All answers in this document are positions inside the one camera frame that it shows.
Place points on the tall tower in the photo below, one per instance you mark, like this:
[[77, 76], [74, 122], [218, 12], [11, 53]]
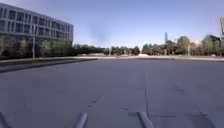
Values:
[[165, 37]]

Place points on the grey paved plaza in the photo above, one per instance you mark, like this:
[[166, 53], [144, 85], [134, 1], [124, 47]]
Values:
[[113, 86]]

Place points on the robot's own part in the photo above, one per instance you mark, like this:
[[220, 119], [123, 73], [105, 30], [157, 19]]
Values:
[[145, 120], [81, 120]]

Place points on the pale building with window rows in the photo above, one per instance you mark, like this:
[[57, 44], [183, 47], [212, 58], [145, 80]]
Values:
[[222, 26]]

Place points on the raised kerb strip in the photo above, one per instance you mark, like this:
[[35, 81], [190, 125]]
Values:
[[40, 62]]

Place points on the pole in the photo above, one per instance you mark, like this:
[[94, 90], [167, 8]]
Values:
[[33, 43]]

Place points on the row of trees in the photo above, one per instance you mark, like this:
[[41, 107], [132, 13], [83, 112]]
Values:
[[176, 46], [50, 48]]

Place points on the grey building with window rows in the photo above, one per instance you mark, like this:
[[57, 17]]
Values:
[[30, 25]]

